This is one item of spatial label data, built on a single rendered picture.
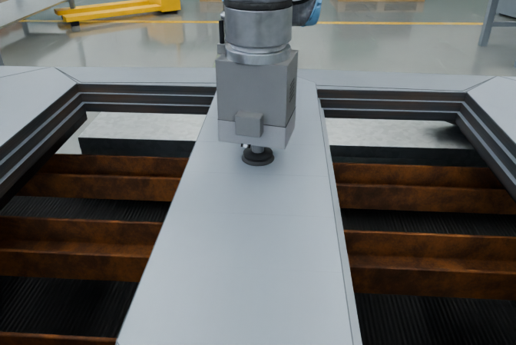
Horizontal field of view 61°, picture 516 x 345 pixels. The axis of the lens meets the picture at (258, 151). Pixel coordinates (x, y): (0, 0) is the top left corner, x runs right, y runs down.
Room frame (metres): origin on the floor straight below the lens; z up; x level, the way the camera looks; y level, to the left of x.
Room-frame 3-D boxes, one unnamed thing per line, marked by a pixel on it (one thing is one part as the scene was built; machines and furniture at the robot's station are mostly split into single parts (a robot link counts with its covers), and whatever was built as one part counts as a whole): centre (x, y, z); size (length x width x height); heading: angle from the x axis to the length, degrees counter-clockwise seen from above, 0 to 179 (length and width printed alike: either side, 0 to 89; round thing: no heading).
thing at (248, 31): (0.50, 0.00, 1.04); 0.08 x 0.08 x 0.05
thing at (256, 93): (0.49, 0.01, 0.96); 0.10 x 0.09 x 0.16; 165
